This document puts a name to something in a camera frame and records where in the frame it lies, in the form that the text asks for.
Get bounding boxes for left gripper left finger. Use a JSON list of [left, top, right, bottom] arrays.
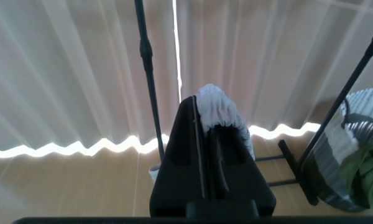
[[149, 95, 208, 218]]

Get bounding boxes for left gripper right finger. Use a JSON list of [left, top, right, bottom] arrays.
[[206, 123, 277, 218]]

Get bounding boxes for pale grey shorts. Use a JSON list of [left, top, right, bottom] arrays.
[[148, 83, 256, 184]]

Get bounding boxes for black clothes rack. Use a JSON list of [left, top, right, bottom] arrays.
[[133, 0, 373, 207]]

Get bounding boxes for white laundry basket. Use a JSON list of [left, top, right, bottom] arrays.
[[301, 88, 373, 213]]

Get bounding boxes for green garment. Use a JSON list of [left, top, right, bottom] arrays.
[[338, 141, 373, 210]]

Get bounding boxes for beige curtain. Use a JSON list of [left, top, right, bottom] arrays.
[[0, 0, 373, 153]]

